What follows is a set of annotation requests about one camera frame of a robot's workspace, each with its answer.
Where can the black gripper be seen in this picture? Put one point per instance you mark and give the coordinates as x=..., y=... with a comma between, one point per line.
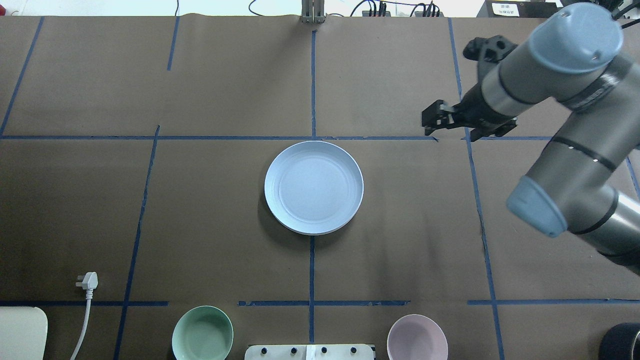
x=476, y=108

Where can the light blue plate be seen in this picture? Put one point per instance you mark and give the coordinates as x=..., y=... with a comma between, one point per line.
x=313, y=187

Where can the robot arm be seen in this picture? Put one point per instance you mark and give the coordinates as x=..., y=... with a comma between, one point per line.
x=576, y=58

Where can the black box with label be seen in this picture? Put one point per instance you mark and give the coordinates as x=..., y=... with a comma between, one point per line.
x=517, y=9

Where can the pink bowl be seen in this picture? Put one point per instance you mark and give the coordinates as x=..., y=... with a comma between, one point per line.
x=416, y=337

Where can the dark blue saucepan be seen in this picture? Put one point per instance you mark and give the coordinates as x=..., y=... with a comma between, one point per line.
x=621, y=342

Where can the green bowl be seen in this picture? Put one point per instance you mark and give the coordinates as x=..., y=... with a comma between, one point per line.
x=203, y=333

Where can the cream toaster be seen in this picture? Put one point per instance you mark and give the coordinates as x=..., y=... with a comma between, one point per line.
x=23, y=333

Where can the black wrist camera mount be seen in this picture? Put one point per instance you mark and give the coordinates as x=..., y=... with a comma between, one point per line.
x=488, y=53

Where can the aluminium frame post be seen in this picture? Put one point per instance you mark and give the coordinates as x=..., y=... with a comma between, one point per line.
x=313, y=12

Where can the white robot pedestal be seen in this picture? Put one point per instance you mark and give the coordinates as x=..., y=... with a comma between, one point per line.
x=345, y=351

